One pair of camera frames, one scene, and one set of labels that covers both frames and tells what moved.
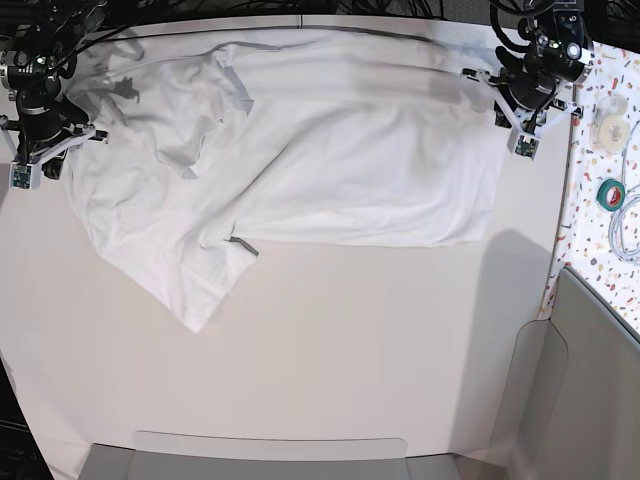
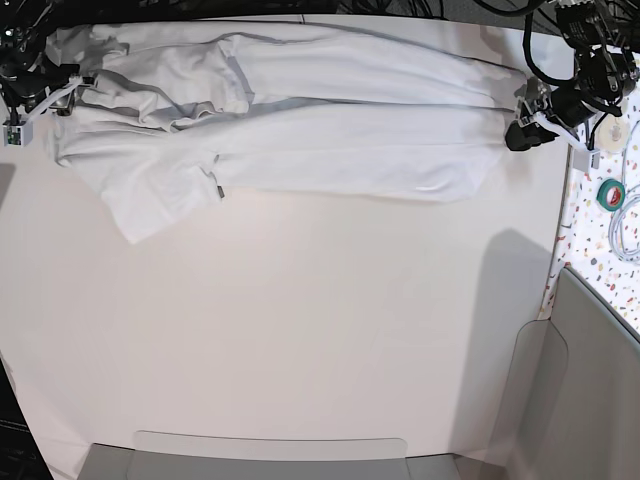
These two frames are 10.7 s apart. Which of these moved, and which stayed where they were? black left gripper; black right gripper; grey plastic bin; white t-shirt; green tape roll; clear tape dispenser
Moved: black left gripper; white t-shirt; black right gripper
Stayed: grey plastic bin; clear tape dispenser; green tape roll
